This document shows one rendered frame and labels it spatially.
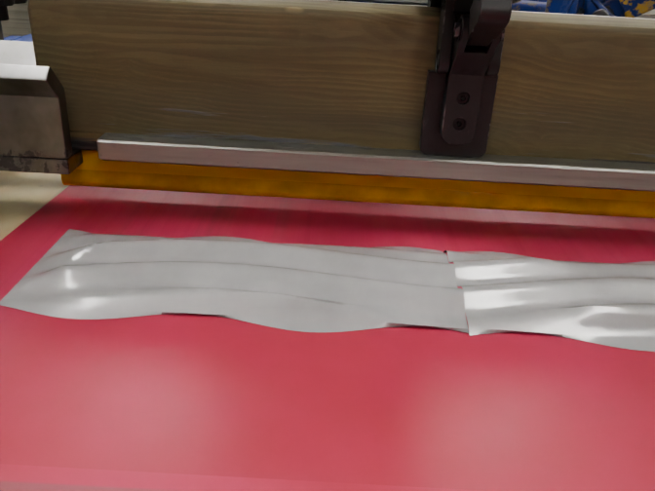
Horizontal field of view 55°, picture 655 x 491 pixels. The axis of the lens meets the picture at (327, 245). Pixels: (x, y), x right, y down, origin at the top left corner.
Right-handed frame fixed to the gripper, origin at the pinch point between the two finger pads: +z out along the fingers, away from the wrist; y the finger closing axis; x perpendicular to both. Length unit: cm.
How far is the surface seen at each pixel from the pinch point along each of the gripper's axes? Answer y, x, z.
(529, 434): 17.0, 0.6, 5.9
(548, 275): 7.3, 3.9, 5.6
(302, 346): 13.1, -6.5, 5.9
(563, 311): 10.6, 3.5, 5.4
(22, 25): -20.7, -31.3, 0.3
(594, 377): 13.9, 3.6, 6.0
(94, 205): 1.4, -18.2, 5.9
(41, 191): 0.0, -21.6, 5.9
